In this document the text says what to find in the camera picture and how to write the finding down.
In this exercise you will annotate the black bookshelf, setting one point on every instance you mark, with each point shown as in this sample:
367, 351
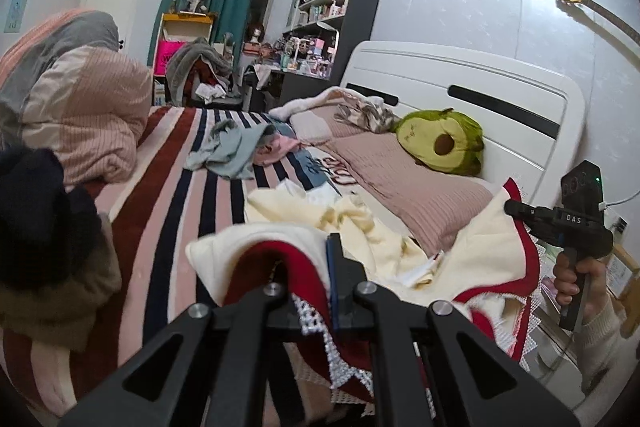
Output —
365, 2

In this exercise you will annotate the white desk lamp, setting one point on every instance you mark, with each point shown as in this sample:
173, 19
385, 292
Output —
336, 52

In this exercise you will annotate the chair with clothes pile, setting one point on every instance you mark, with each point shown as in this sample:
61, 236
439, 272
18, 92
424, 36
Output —
195, 57

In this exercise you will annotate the black desk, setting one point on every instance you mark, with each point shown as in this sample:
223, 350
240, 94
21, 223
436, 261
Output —
295, 89

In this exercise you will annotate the mannequin head with wig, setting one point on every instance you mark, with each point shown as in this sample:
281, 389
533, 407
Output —
256, 33

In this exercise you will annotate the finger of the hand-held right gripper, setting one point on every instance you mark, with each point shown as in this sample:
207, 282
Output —
520, 209

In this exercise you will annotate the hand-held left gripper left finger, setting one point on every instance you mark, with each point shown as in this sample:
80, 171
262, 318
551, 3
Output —
270, 307

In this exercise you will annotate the pink grey rolled duvet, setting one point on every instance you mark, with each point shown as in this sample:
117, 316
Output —
85, 107

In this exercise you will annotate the blue wall poster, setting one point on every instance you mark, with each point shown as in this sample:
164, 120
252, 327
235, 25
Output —
16, 9

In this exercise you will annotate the desk cosmetics clutter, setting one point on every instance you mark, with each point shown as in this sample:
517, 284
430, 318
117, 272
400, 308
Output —
300, 52

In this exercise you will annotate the striped bed blanket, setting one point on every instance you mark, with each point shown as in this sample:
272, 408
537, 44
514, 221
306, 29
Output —
165, 217

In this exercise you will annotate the floral cloth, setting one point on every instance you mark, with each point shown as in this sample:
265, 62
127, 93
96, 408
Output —
367, 114

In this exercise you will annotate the white printed cloth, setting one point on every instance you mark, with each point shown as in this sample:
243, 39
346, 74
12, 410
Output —
315, 189

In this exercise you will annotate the white towel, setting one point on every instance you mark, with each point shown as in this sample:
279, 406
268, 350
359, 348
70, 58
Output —
262, 77

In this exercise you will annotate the yellow storage rack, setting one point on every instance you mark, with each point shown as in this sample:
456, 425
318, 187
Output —
190, 18

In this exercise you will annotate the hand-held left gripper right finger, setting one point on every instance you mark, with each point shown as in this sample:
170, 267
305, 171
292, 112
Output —
334, 287

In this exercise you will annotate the pink garment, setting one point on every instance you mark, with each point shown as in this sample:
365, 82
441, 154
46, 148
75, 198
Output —
277, 147

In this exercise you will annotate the grey blue garment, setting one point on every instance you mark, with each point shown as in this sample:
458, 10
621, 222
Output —
235, 147

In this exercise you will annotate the person's right hand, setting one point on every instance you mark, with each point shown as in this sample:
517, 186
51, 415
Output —
567, 279

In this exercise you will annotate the small pink pillow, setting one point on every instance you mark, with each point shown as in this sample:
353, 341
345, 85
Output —
315, 127

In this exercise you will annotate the wooden nightstand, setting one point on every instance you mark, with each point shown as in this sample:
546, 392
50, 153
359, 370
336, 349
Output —
625, 277

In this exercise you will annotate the black clothes pile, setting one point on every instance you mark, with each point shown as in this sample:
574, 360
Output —
35, 217

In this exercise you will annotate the white bed headboard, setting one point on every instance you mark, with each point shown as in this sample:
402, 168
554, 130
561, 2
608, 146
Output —
475, 77

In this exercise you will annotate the person's right forearm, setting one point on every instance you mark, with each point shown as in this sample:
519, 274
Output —
600, 342

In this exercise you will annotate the pink bag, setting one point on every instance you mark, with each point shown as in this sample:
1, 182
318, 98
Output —
166, 57

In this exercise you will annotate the cream hoodie with red trim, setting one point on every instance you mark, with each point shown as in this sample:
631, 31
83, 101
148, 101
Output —
500, 247

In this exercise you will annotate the tan garment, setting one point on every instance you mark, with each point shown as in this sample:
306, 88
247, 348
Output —
60, 307

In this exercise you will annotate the white fleece blanket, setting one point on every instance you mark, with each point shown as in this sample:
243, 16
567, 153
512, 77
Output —
310, 102

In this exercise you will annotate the green avocado plush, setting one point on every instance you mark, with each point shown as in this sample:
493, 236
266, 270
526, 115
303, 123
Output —
450, 142

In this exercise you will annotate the large pink ribbed pillow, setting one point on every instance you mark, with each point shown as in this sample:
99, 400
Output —
410, 192

